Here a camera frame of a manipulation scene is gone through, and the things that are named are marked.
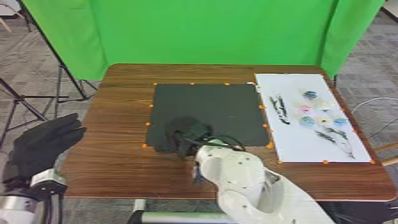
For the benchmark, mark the dark mat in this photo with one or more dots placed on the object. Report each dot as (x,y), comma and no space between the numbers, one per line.
(219,106)

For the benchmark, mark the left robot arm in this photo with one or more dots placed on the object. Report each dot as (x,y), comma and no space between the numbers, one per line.
(24,206)

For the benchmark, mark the pink flower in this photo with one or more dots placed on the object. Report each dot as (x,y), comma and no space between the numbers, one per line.
(304,108)

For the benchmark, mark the black tripod stand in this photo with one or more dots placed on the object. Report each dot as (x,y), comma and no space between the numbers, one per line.
(20,100)

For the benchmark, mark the pale grey bar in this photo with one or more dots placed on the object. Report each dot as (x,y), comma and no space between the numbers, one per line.
(184,217)

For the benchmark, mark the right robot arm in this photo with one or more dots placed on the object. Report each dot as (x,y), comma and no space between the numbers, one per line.
(249,186)

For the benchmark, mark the white sheet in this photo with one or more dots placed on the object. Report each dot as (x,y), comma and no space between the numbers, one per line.
(296,143)

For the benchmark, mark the white flower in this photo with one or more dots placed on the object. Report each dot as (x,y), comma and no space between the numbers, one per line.
(324,104)

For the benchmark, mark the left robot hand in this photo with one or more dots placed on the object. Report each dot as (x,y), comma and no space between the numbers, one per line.
(45,143)

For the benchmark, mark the chair with metal frame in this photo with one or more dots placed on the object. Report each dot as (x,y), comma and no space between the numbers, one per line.
(379,133)

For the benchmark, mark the black backdrop stand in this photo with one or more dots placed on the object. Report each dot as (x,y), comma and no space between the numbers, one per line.
(68,80)

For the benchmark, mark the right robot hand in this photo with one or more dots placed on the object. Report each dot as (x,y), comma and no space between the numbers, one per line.
(187,130)

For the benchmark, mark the blue flower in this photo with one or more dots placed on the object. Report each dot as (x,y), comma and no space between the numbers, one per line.
(310,95)

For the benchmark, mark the wooden chair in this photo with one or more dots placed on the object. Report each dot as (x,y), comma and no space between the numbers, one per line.
(11,13)

